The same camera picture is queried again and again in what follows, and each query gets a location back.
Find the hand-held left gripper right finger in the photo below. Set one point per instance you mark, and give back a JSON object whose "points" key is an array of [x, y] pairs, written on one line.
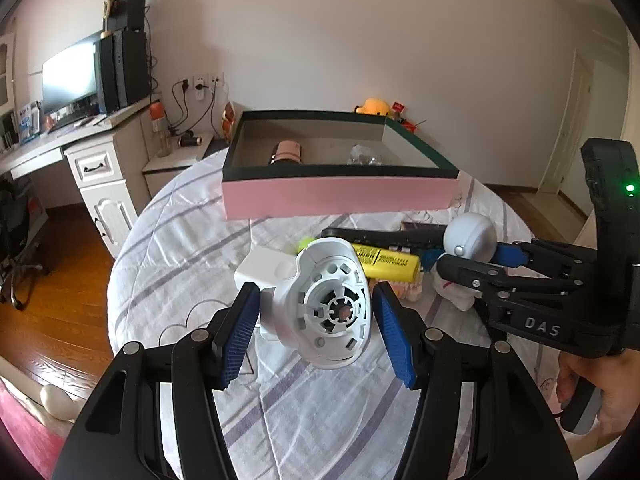
{"points": [[395, 332]]}

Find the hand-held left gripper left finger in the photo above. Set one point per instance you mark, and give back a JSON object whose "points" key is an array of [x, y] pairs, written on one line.
{"points": [[240, 332]]}

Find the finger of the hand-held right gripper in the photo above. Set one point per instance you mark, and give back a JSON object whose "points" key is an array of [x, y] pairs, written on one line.
{"points": [[510, 254], [465, 272]]}

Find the blue plastic toy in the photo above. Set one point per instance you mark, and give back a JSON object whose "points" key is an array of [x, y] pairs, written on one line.
{"points": [[430, 260]]}

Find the white astronaut figurine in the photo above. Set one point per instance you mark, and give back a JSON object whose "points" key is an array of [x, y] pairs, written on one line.
{"points": [[470, 235]]}

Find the pink white block cube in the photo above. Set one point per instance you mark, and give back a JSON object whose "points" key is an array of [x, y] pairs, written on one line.
{"points": [[407, 291]]}

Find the yellow highlighter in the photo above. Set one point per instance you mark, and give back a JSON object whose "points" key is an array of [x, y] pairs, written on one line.
{"points": [[387, 262]]}

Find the white plastic gadget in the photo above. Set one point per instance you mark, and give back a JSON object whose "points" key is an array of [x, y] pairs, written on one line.
{"points": [[325, 305]]}

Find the long black plastic object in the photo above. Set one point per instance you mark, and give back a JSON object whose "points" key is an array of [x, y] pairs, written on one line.
{"points": [[360, 235]]}

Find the pink box with green rim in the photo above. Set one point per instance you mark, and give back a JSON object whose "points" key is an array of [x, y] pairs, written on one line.
{"points": [[340, 195]]}

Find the person's right hand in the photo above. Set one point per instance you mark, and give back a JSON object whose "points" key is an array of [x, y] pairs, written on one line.
{"points": [[612, 395]]}

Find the white door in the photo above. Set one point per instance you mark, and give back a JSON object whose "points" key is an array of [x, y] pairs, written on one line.
{"points": [[567, 125]]}

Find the small green ball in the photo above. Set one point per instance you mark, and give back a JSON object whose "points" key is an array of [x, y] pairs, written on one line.
{"points": [[305, 246]]}

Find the clear glass bottle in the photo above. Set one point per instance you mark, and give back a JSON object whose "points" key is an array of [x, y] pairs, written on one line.
{"points": [[365, 156]]}

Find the red storage box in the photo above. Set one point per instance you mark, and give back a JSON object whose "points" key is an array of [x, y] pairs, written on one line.
{"points": [[402, 115]]}

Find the white side table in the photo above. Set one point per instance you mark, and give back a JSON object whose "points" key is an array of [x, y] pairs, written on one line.
{"points": [[172, 162]]}

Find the pink cylinder with dark band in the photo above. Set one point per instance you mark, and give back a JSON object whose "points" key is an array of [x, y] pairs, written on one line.
{"points": [[287, 152]]}

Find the orange plush toy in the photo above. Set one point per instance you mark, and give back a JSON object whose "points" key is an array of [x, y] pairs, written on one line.
{"points": [[375, 107]]}

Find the black hair curler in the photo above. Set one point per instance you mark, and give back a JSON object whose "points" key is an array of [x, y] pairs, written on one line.
{"points": [[189, 140]]}

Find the white desk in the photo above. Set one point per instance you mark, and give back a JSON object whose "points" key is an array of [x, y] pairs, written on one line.
{"points": [[110, 175]]}

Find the orange snack bag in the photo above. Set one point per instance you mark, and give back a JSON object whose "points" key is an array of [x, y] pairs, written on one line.
{"points": [[229, 120]]}

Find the bottle with orange cap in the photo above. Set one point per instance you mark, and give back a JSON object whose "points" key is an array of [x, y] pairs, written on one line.
{"points": [[160, 132]]}

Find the pink blanket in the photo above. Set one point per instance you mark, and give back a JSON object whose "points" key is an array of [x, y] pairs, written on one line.
{"points": [[20, 430]]}

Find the black office chair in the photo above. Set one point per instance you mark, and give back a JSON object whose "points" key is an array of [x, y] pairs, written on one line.
{"points": [[15, 230]]}

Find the black tower speaker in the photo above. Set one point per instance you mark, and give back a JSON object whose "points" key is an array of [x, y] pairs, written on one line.
{"points": [[106, 77], [132, 67]]}

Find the computer monitor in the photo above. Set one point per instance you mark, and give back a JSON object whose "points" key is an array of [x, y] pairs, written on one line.
{"points": [[70, 80]]}

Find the black box on speakers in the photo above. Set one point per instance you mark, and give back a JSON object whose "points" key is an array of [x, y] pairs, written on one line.
{"points": [[127, 12]]}

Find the wall sockets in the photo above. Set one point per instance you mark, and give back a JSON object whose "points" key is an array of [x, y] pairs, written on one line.
{"points": [[207, 81]]}

